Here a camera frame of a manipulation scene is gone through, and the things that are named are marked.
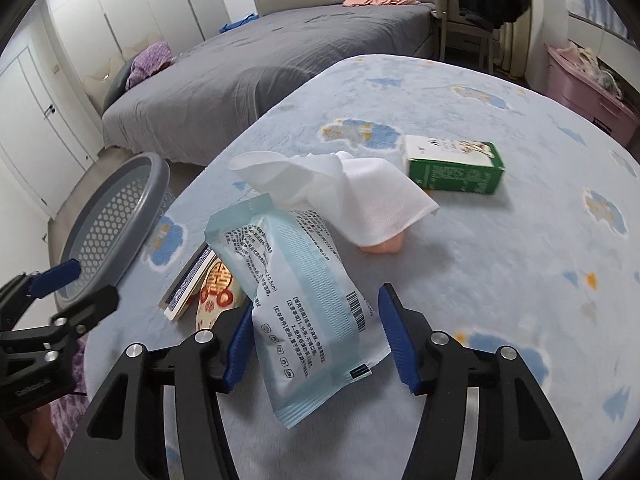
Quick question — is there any pink storage box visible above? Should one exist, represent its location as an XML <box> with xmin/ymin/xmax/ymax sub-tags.
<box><xmin>546</xmin><ymin>46</ymin><xmax>639</xmax><ymax>146</ymax></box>

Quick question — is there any dark green cushion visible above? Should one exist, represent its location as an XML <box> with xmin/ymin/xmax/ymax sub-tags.
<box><xmin>103</xmin><ymin>58</ymin><xmax>134</xmax><ymax>112</ymax></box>

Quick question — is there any green white carton box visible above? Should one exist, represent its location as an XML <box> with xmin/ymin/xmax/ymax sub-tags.
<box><xmin>404</xmin><ymin>136</ymin><xmax>506</xmax><ymax>195</ymax></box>

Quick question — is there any white double door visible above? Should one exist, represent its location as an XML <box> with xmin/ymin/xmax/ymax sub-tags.
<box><xmin>1</xmin><ymin>48</ymin><xmax>94</xmax><ymax>219</ymax></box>

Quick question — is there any light blue patterned blanket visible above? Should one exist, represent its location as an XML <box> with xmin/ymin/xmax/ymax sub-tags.
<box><xmin>85</xmin><ymin>55</ymin><xmax>639</xmax><ymax>479</ymax></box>

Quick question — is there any left hand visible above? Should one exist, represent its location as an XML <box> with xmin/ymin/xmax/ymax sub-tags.
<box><xmin>24</xmin><ymin>404</ymin><xmax>64</xmax><ymax>479</ymax></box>

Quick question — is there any red gold round packet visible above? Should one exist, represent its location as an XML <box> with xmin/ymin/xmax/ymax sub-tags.
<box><xmin>195</xmin><ymin>258</ymin><xmax>246</xmax><ymax>330</ymax></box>

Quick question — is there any purple knitted blanket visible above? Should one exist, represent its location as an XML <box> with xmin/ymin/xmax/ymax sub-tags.
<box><xmin>125</xmin><ymin>41</ymin><xmax>174</xmax><ymax>90</ymax></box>

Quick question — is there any pink soft toy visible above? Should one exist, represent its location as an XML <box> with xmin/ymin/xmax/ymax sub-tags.
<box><xmin>359</xmin><ymin>226</ymin><xmax>406</xmax><ymax>255</ymax></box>

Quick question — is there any white tissue cloth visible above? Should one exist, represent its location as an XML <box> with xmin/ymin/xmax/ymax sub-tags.
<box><xmin>229</xmin><ymin>151</ymin><xmax>438</xmax><ymax>247</ymax></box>

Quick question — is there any grey bed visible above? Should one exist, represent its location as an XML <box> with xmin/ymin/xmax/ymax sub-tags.
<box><xmin>102</xmin><ymin>3</ymin><xmax>433</xmax><ymax>166</ymax></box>

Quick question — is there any beige crown-shaped bench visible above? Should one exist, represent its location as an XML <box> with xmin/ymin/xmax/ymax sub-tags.
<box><xmin>82</xmin><ymin>34</ymin><xmax>164</xmax><ymax>115</ymax></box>

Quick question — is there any purple fuzzy cloth below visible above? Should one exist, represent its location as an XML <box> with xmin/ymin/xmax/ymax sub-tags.
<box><xmin>50</xmin><ymin>339</ymin><xmax>90</xmax><ymax>450</ymax></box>

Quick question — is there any grey perforated trash basket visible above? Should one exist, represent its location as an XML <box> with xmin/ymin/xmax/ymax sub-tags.
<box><xmin>55</xmin><ymin>153</ymin><xmax>174</xmax><ymax>309</ymax></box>

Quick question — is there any white wardrobe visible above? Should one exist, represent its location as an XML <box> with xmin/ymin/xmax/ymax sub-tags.
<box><xmin>46</xmin><ymin>0</ymin><xmax>229</xmax><ymax>61</ymax></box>

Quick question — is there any blue garment on bed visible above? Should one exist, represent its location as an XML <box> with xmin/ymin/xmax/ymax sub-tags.
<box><xmin>219</xmin><ymin>13</ymin><xmax>259</xmax><ymax>34</ymax></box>

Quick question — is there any pink garment on bed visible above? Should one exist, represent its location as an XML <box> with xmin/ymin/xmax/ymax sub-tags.
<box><xmin>343</xmin><ymin>0</ymin><xmax>421</xmax><ymax>8</ymax></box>

